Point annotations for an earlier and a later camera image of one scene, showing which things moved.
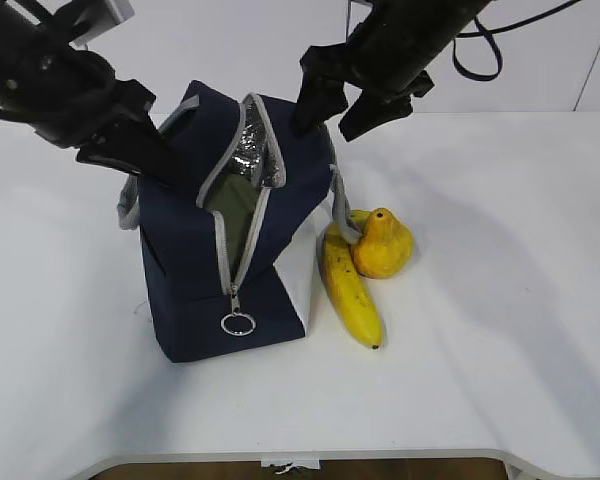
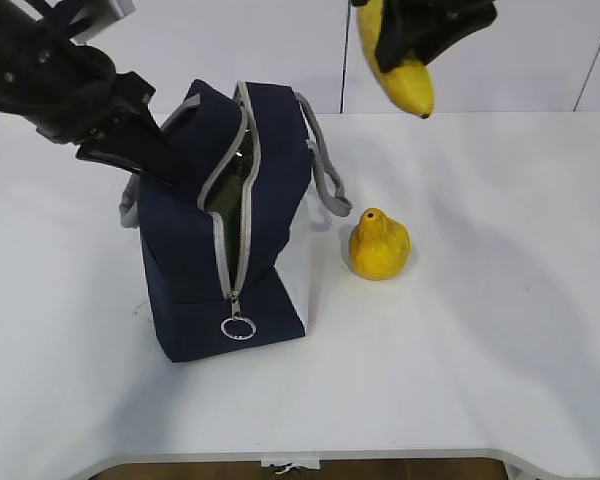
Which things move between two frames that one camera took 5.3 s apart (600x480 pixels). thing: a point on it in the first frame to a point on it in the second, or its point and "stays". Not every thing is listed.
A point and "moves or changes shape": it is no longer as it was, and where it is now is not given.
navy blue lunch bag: x=211 y=279 moves or changes shape
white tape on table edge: x=309 y=463 stays
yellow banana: x=348 y=289 moves or changes shape
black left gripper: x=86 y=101 stays
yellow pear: x=384 y=248 stays
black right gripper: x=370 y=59 to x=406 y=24
